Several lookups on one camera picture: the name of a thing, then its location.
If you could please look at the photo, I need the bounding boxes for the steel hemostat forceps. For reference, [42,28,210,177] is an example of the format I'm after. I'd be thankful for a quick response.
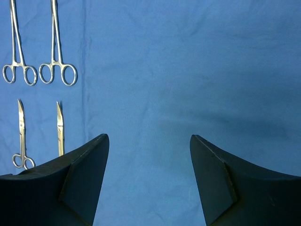
[39,0,78,86]
[2,0,38,86]

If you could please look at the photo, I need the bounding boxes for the blue surgical drape cloth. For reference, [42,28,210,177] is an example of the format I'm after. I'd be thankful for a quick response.
[0,0,301,226]

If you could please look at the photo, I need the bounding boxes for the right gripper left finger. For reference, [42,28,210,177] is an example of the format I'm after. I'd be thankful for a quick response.
[0,134,109,226]

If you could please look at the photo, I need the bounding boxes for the steel surgical scissors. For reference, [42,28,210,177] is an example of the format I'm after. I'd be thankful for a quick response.
[12,99,35,170]
[56,102,64,156]

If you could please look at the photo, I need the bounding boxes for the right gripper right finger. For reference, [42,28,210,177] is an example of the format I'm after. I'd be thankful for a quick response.
[190,135,301,226]

